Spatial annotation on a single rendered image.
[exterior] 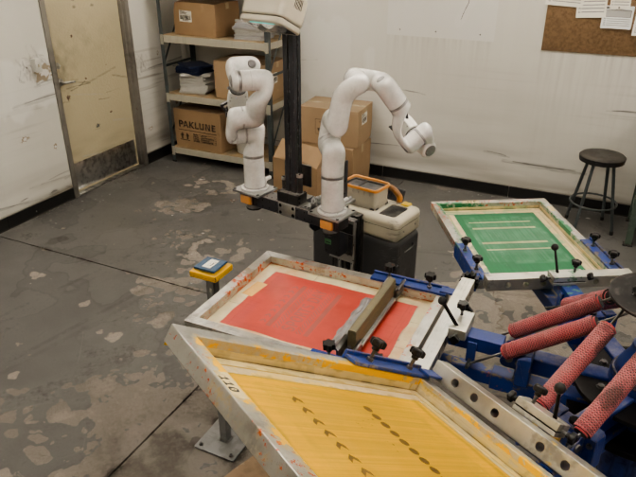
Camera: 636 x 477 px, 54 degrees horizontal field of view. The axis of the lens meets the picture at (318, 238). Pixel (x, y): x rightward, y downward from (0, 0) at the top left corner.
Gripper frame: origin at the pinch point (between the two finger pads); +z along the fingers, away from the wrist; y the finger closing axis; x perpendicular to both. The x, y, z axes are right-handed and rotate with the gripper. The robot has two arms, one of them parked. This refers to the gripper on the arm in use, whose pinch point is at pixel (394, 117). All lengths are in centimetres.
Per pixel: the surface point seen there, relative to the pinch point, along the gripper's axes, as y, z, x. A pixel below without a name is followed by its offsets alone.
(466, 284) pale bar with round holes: -20, -85, 18
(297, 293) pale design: -35, -53, 71
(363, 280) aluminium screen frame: -32, -58, 45
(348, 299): -32, -65, 55
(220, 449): -133, -47, 102
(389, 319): -28, -83, 49
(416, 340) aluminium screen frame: -20, -100, 50
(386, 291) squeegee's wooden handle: -19, -77, 48
